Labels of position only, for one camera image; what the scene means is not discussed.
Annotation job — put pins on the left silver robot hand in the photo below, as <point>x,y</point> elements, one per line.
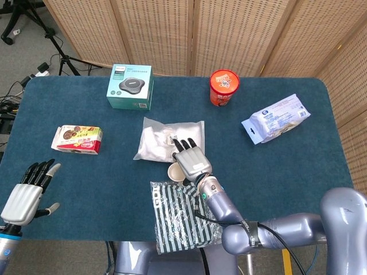
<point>23,202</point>

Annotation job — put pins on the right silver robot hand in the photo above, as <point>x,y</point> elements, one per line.
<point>193,163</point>

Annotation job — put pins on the small white paper cup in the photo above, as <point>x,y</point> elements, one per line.
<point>174,173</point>

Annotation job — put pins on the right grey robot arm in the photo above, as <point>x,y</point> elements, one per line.
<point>223,206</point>

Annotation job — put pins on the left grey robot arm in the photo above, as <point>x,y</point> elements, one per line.
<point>7,252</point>

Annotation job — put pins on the red green snack box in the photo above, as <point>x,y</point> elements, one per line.
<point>77,140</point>

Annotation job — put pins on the teal speakerphone box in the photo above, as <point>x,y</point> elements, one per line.
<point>129,86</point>

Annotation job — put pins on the white garment in frosted bag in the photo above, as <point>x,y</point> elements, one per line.
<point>155,143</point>

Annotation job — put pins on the striped shirt in clear bag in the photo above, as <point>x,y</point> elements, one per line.
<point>172,217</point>

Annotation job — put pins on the blue felt table cover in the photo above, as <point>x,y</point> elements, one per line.
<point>100,186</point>

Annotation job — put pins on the orange instant noodle tub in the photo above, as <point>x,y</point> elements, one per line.
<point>224,83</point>

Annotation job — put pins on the white wet wipes pack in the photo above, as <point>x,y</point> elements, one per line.
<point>275,118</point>

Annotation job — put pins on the grey robot torso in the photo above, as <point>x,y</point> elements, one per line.
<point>134,257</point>

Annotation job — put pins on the metal table leg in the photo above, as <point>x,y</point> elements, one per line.
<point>250,265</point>

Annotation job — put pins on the woven rattan folding screen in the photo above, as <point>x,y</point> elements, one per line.
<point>229,34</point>

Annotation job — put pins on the white power strip with adapter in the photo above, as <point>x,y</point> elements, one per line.
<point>43,68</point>

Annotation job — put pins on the black tripod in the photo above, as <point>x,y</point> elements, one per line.
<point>65,61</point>

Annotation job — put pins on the black office chair base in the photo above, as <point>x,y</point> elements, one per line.
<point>7,38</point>

